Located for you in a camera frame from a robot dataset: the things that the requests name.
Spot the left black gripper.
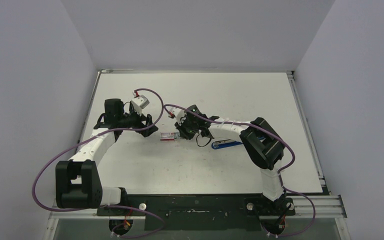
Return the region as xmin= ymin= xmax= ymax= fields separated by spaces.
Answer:
xmin=118 ymin=105 xmax=158 ymax=137

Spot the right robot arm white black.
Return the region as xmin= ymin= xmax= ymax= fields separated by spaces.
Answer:
xmin=169 ymin=105 xmax=285 ymax=215

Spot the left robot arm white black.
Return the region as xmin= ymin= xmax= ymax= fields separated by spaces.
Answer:
xmin=55 ymin=95 xmax=158 ymax=216

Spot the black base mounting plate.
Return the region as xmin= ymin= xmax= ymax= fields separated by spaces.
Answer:
xmin=96 ymin=193 xmax=296 ymax=232

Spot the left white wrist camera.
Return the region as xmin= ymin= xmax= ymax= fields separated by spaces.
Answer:
xmin=130 ymin=95 xmax=150 ymax=116

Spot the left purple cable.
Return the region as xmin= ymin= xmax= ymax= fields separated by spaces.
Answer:
xmin=31 ymin=88 xmax=166 ymax=240

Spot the aluminium frame rail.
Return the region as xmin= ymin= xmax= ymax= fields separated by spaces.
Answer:
xmin=52 ymin=193 xmax=348 ymax=219

